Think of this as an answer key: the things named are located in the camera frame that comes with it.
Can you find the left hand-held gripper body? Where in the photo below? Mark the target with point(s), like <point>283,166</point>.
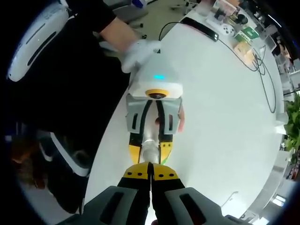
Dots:
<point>154,82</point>

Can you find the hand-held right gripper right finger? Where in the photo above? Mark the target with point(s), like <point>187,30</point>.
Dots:
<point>173,199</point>

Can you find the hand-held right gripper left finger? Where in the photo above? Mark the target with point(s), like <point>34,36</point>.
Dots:
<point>126,199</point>

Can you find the white pump bottle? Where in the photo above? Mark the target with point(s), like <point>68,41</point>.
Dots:
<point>150,150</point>

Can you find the person's right hand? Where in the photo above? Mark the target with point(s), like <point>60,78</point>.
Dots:
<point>156,222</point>

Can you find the person's left hand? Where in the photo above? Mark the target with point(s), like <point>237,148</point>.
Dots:
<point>140,54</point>

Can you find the white framed office chair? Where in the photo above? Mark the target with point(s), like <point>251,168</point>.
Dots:
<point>80,170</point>

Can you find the person's dark clothing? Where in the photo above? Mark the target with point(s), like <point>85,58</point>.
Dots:
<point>70,93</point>

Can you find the black power strip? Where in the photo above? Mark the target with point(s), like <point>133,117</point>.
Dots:
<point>201,28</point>

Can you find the white game controller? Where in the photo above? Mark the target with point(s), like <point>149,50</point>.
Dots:
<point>227,30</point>

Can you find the beige box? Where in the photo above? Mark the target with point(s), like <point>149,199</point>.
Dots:
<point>242,50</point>

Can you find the green box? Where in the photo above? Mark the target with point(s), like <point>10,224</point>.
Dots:
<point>248,34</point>

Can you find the green plant in white pot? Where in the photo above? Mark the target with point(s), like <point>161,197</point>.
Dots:
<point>293,122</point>

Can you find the white worn device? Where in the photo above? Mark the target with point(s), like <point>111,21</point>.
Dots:
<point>16,70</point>

